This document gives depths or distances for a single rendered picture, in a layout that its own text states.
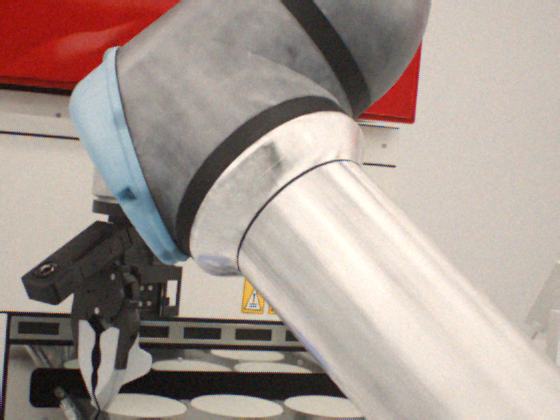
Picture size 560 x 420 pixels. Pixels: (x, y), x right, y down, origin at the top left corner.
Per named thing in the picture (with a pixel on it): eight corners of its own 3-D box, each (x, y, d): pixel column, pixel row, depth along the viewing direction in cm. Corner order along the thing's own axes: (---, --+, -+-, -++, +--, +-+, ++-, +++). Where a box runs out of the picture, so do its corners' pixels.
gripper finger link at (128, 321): (137, 371, 109) (144, 283, 109) (125, 373, 108) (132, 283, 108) (106, 362, 112) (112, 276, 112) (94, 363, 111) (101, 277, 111)
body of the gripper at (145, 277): (180, 323, 114) (190, 207, 114) (116, 328, 108) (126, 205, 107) (131, 311, 119) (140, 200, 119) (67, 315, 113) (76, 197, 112)
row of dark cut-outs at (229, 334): (9, 337, 122) (11, 315, 122) (371, 347, 137) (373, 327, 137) (10, 338, 122) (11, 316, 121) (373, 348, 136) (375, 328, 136)
